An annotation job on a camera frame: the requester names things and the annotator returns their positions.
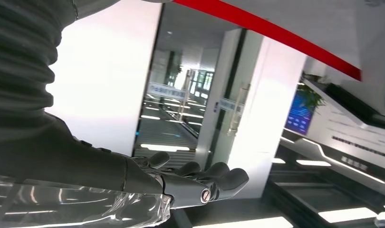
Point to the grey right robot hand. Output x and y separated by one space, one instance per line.
69 176

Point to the white pillar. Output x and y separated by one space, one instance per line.
268 126

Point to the blue display screen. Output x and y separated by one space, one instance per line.
298 119

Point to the green potted plant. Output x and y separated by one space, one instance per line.
310 96

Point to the black fascia with white strip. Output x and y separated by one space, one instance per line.
353 170

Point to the black overhanging ledge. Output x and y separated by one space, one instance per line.
362 108

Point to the white wall board with text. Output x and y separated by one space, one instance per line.
353 132

